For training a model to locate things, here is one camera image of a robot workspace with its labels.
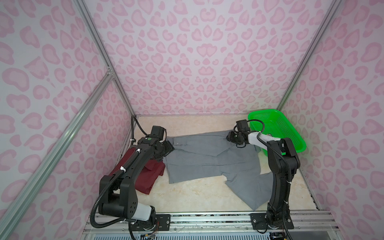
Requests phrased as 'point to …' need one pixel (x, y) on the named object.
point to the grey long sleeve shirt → (215, 154)
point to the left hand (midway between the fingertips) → (170, 149)
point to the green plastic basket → (276, 126)
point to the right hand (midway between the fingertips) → (229, 136)
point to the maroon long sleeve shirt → (148, 175)
